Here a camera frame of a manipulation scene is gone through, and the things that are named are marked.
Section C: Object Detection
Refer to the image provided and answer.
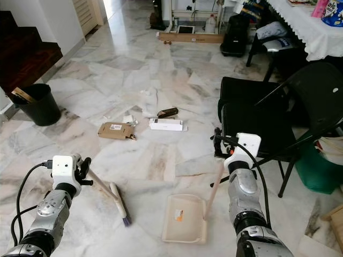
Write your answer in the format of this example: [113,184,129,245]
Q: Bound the tan wooden box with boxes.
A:
[320,205,343,244]

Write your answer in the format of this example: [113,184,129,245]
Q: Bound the brown wooden piece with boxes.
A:
[11,87,37,104]

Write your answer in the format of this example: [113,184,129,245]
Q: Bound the white lace tablecloth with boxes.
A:
[265,0,343,61]

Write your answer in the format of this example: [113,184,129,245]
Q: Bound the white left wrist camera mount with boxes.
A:
[51,155,81,185]

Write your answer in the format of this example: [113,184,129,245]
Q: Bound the long white box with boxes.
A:
[149,118,184,132]

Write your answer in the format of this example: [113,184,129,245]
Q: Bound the black plastic bin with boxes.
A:
[17,84,62,127]

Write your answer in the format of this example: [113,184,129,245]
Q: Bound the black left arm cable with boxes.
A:
[13,161,54,252]

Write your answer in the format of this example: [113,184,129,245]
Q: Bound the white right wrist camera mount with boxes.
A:
[223,132,262,173]

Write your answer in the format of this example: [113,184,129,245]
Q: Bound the beige long-handled dustpan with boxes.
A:
[162,161,227,245]

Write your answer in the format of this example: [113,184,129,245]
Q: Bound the black backpack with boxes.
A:
[220,14,251,57]

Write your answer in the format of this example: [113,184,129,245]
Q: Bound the flat book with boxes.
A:
[288,0,318,7]

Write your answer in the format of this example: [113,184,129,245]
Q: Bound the green plastic basket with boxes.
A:
[295,142,343,194]

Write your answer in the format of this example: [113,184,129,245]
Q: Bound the grey printed cloth bag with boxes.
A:
[256,21,290,41]

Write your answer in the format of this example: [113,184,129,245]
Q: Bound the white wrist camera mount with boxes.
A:
[223,132,262,173]
[51,155,81,185]

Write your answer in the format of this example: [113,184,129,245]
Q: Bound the white work table wooden top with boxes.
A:
[161,0,242,34]

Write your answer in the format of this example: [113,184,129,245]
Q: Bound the black folding chair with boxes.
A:
[218,76,295,113]
[210,62,343,198]

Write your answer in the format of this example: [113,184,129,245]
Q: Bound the blue packet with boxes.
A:
[322,4,343,27]

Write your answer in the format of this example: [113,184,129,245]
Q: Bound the beige hand broom purple bristles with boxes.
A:
[87,169,133,227]

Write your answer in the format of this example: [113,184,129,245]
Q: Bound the colourful packet stack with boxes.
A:
[241,0,269,22]

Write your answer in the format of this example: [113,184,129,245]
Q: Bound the light louvred wooden door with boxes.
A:
[72,0,105,37]

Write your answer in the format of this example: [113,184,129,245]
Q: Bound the pink packet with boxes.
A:
[312,0,332,18]

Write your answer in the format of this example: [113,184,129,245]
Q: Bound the white printed plastic bag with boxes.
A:
[315,134,343,167]

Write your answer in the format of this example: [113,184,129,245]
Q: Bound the dark wooden staircase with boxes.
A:
[0,11,63,94]

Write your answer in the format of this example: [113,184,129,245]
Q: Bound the brown cardboard box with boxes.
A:
[98,122,137,141]

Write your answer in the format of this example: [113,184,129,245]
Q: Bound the white plastic bottle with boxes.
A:
[205,14,218,34]

